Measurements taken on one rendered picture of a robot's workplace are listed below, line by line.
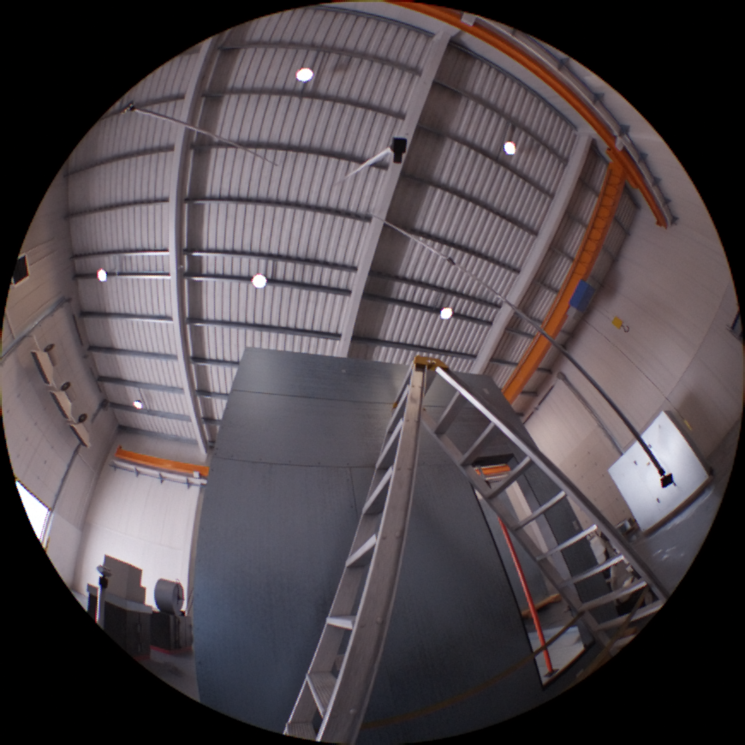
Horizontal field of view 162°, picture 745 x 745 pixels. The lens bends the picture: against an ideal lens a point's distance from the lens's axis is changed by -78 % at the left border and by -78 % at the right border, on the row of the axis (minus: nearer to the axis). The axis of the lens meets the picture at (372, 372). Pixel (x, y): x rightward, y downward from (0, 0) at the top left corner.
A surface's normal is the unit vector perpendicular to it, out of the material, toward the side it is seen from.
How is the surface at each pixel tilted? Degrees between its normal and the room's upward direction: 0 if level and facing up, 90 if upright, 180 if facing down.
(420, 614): 90
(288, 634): 90
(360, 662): 88
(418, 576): 90
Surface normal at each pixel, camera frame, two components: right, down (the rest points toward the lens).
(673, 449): -0.95, -0.10
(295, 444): 0.26, -0.77
